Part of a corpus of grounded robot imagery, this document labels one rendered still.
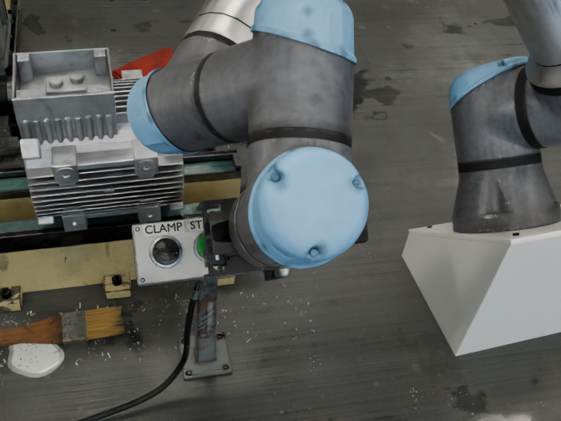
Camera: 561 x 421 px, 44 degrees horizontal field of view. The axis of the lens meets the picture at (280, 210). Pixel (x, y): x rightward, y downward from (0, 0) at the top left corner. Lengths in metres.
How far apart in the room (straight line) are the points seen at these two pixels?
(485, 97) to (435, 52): 0.72
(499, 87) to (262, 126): 0.57
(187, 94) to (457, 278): 0.59
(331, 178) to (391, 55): 1.22
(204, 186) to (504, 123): 0.47
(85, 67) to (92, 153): 0.12
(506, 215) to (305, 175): 0.58
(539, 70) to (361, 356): 0.47
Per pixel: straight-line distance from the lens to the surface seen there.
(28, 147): 0.91
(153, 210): 0.96
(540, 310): 1.09
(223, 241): 0.58
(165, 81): 0.58
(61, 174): 0.90
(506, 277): 0.96
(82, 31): 1.66
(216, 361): 1.01
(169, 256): 0.79
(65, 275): 1.09
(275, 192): 0.43
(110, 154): 0.92
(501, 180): 0.99
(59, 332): 1.06
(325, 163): 0.44
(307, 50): 0.48
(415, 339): 1.09
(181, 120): 0.56
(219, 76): 0.52
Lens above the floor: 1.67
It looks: 46 degrees down
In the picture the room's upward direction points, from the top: 7 degrees clockwise
